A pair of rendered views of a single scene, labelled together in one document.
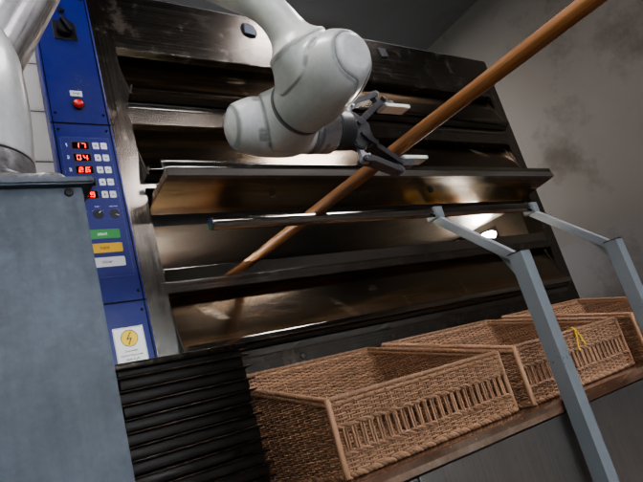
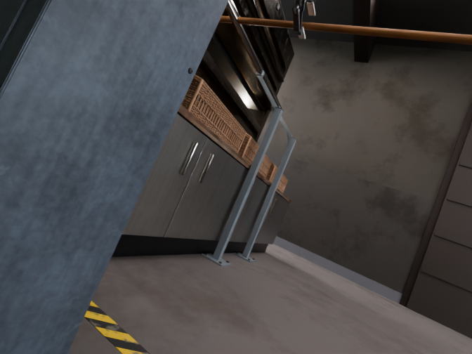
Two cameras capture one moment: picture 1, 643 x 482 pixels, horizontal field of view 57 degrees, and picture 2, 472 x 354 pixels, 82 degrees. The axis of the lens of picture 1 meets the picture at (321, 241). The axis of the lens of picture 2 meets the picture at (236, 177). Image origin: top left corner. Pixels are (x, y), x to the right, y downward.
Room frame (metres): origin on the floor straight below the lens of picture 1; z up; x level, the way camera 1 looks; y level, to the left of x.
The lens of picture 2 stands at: (0.12, 0.29, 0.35)
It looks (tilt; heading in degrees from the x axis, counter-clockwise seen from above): 5 degrees up; 334
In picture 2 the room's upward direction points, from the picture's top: 23 degrees clockwise
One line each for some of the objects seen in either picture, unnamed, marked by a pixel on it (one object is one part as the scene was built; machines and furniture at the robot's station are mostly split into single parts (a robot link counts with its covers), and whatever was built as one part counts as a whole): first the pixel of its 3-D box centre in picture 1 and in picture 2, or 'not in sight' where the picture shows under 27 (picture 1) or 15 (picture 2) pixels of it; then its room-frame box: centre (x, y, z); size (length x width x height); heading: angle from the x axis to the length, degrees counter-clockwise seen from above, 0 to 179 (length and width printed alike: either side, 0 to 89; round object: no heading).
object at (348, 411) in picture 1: (360, 396); (189, 102); (1.51, 0.02, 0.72); 0.56 x 0.49 x 0.28; 130
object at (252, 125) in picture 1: (272, 123); not in sight; (0.92, 0.03, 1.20); 0.16 x 0.13 x 0.11; 127
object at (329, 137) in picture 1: (319, 129); not in sight; (1.00, -0.05, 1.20); 0.09 x 0.06 x 0.09; 37
